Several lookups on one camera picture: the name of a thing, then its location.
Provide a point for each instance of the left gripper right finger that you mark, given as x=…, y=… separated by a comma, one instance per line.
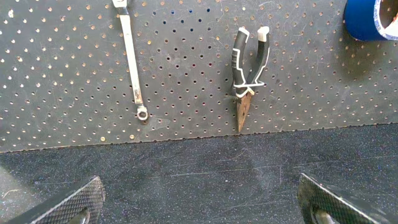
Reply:
x=323, y=199

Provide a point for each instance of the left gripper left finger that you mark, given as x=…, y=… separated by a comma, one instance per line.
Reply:
x=81, y=199

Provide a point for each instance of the black and white pliers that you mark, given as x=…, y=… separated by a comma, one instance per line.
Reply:
x=243, y=109

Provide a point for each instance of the roll of blue tape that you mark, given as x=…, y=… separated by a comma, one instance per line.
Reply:
x=360, y=21

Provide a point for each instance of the black pegboard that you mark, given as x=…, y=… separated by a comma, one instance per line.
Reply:
x=199, y=102

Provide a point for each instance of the wrench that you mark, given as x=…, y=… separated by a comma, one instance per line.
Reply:
x=131, y=62

